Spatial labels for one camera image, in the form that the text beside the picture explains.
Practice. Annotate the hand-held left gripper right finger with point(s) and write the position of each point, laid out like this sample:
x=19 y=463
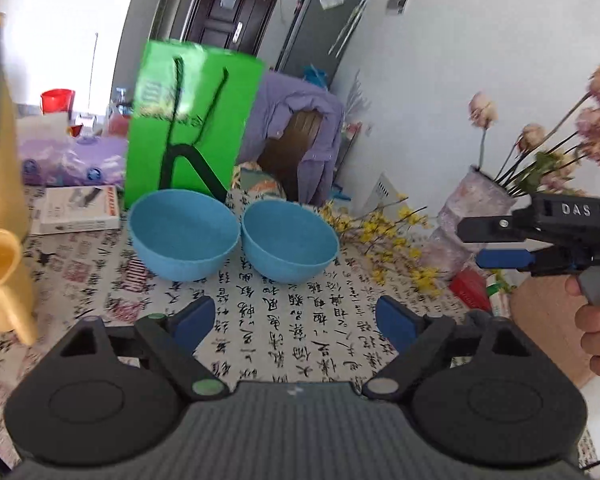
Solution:
x=395 y=322

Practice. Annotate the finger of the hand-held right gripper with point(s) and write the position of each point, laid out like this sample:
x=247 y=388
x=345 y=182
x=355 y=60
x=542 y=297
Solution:
x=480 y=229
x=500 y=259

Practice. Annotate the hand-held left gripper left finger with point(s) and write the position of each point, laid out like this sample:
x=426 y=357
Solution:
x=195 y=322

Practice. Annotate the blue bowl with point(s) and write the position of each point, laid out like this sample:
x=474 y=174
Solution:
x=180 y=235
x=290 y=245

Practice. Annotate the person's right hand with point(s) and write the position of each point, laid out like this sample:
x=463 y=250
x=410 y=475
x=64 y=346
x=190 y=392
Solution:
x=597 y=325

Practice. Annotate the pink textured vase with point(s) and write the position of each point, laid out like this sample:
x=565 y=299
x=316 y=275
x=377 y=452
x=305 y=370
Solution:
x=460 y=210

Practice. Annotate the white green box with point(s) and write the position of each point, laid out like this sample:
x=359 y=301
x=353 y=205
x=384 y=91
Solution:
x=497 y=300

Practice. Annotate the red box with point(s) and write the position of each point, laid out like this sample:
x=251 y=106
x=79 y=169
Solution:
x=470 y=290

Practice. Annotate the yellow flower branch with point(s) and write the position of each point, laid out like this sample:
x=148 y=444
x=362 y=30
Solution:
x=375 y=230

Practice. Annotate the dried rose bouquet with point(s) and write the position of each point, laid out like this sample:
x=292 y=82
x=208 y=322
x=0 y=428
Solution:
x=482 y=110

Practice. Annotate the white flat box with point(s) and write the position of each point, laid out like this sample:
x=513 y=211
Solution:
x=65 y=210

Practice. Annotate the purple jacket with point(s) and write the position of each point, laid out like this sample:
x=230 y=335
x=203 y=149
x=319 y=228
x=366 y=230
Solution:
x=320 y=160

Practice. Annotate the green paper bag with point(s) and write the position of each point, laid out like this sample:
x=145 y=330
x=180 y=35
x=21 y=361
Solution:
x=150 y=150

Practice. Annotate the wooden chair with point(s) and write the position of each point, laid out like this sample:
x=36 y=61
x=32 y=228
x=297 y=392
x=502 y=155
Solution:
x=290 y=145

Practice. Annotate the purple plastic package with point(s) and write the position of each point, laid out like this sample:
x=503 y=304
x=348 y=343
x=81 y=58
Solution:
x=70 y=160

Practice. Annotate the grey refrigerator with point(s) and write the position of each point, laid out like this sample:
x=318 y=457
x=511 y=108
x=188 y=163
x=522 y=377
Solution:
x=315 y=35

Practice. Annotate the red cup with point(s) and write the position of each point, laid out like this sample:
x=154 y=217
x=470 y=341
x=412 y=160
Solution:
x=57 y=100

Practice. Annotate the dark brown door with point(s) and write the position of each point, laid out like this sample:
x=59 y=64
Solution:
x=215 y=5

